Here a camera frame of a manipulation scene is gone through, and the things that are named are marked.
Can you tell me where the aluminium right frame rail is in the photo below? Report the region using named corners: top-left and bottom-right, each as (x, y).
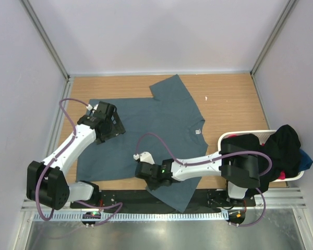
top-left (250, 0), bottom-right (299, 79)

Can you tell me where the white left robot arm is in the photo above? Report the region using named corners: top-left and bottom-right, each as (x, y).
top-left (26, 101), bottom-right (125, 210)

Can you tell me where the aluminium front frame rail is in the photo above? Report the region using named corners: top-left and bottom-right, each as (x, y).
top-left (21, 187), bottom-right (307, 211)

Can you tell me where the black t-shirt in basket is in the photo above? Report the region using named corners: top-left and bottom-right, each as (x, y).
top-left (221, 124), bottom-right (301, 193)

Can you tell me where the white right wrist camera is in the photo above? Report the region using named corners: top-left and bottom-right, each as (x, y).
top-left (133, 152), bottom-right (155, 165)

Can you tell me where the aluminium frame rail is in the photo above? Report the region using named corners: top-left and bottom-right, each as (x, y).
top-left (250, 0), bottom-right (299, 79)
top-left (21, 187), bottom-right (307, 211)
top-left (19, 0), bottom-right (70, 80)

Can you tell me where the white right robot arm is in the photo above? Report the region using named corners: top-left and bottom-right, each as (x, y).
top-left (134, 133), bottom-right (260, 212)

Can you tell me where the teal blue t-shirt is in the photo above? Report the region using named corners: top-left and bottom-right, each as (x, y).
top-left (75, 74), bottom-right (209, 213)

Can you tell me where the blue garment in basket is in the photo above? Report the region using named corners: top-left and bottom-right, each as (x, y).
top-left (299, 149), bottom-right (313, 172)

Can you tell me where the white slotted cable duct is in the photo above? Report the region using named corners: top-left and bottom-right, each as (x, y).
top-left (32, 211), bottom-right (229, 222)

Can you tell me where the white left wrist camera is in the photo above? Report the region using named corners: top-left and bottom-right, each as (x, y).
top-left (86, 104), bottom-right (98, 112)

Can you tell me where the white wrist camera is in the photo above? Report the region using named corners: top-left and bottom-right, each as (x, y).
top-left (86, 104), bottom-right (98, 112)
top-left (133, 152), bottom-right (155, 165)

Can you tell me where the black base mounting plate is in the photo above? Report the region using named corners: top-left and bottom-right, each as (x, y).
top-left (69, 189), bottom-right (257, 209)

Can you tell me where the aluminium left frame rail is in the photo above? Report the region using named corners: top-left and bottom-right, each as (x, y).
top-left (19, 0), bottom-right (70, 80)

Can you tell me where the white laundry basket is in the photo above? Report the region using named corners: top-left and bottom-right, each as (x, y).
top-left (217, 129), bottom-right (307, 182)

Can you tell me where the pink garment in basket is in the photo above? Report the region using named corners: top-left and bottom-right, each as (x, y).
top-left (278, 171), bottom-right (286, 180)

